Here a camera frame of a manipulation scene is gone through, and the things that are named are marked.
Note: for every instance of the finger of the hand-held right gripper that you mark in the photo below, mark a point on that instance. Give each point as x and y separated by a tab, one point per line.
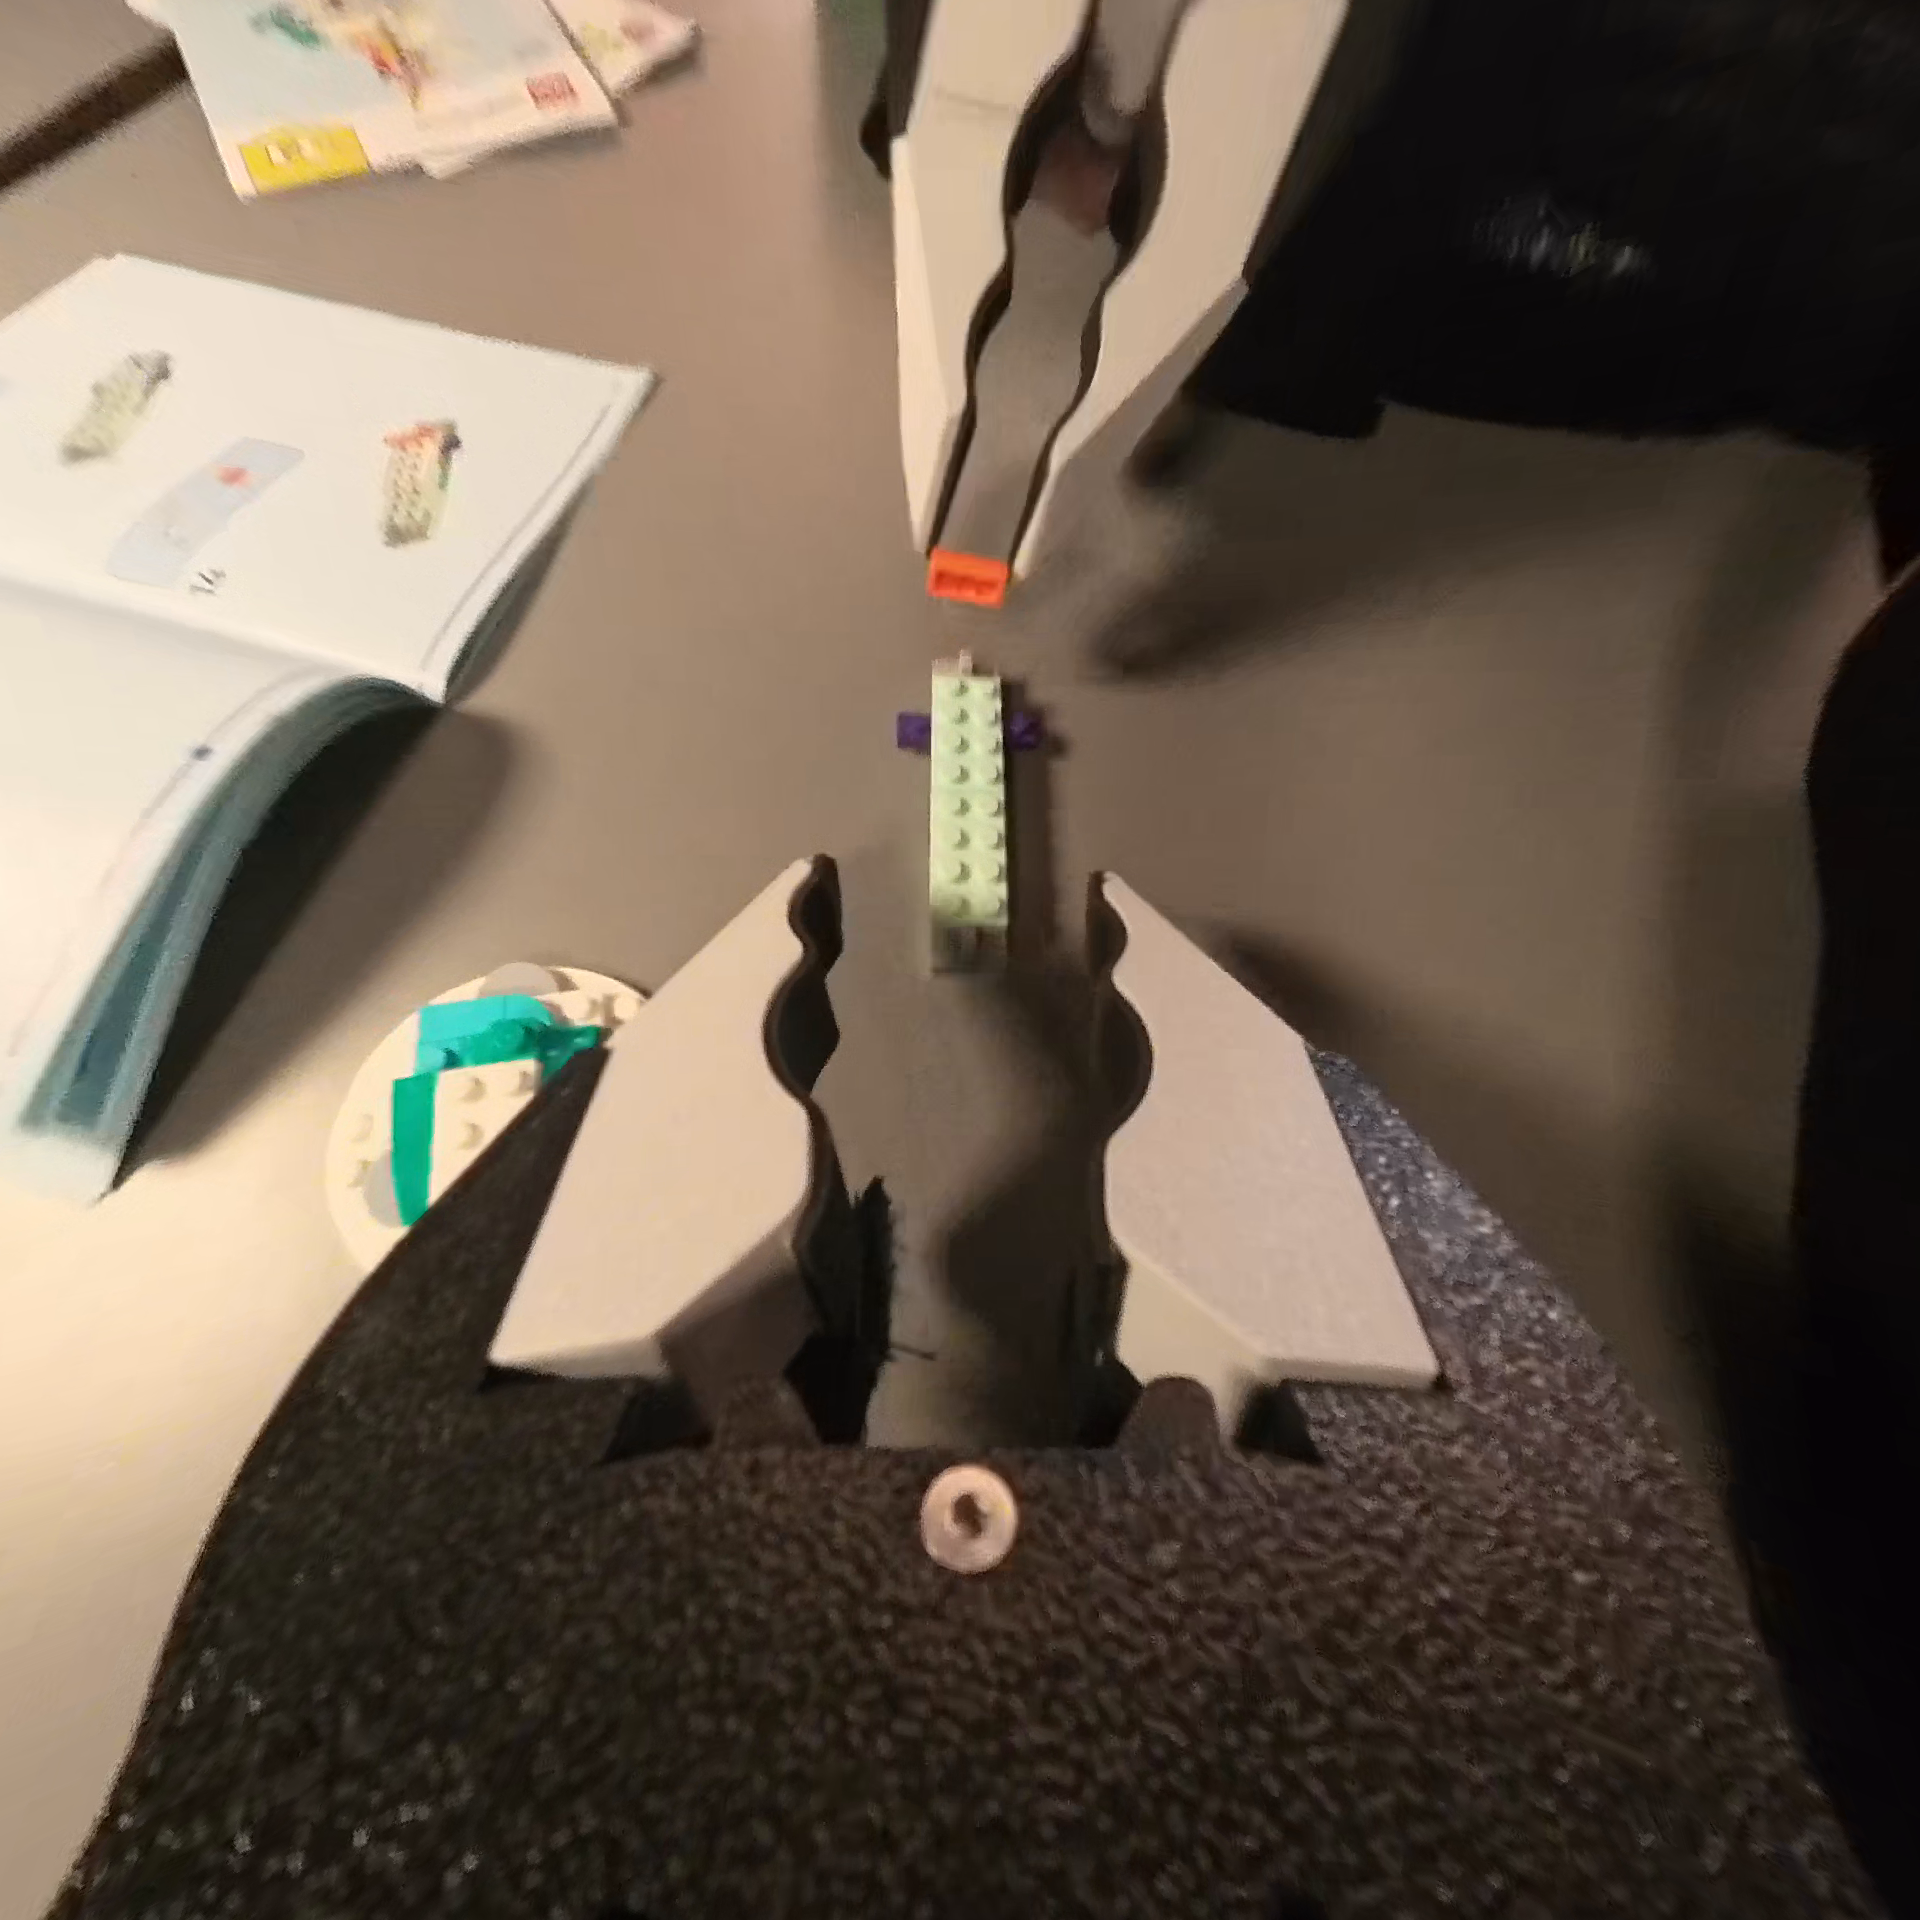
1214	181
944	224

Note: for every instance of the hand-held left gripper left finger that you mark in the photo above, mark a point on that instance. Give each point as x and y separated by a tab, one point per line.
661	1186

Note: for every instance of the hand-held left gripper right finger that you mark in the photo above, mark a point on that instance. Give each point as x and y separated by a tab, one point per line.
1260	1200

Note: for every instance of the orange lego brick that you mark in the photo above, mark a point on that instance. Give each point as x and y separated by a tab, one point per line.
966	580

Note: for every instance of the green lego plate assembly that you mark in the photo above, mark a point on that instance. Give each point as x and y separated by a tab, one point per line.
967	811

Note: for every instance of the round white lego plate assembly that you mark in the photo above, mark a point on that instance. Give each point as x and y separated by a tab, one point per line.
452	1118

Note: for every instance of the instruction booklet with yellow label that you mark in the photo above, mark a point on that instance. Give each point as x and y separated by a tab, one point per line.
389	90

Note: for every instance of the person's black knit sweater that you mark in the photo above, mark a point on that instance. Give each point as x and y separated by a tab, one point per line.
1876	1051

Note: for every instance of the open instruction booklet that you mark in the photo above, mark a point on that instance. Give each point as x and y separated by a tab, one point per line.
225	571

